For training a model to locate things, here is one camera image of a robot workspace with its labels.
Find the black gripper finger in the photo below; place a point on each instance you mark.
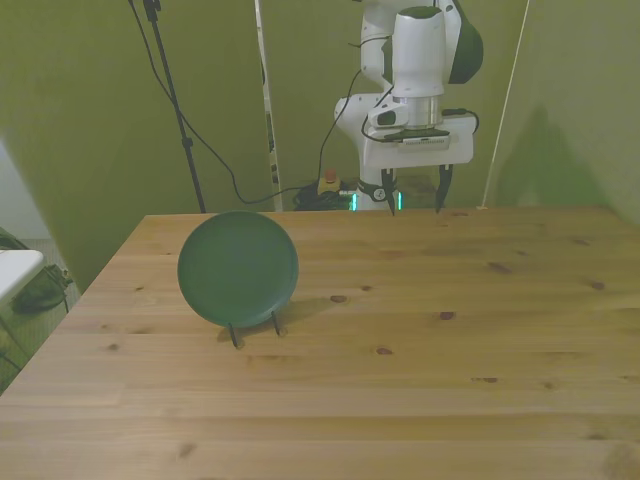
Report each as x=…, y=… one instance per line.
x=389, y=192
x=443, y=190

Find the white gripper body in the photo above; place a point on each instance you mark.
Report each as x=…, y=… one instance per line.
x=457, y=150

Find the dark green round plate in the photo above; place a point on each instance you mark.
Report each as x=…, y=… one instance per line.
x=237, y=270

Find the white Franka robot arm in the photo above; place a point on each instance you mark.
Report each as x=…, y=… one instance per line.
x=420, y=50

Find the red yellow emergency stop button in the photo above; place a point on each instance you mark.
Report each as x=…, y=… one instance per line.
x=330, y=176

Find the white vertical pole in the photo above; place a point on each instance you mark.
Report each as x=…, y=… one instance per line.
x=274, y=195

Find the black tripod stand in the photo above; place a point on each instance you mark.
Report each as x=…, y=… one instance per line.
x=190, y=145

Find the black bag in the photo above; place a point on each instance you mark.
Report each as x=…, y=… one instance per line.
x=35, y=295

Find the white side table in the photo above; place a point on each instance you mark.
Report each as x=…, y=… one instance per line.
x=15, y=270

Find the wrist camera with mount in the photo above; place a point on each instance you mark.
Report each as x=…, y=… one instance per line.
x=422, y=142

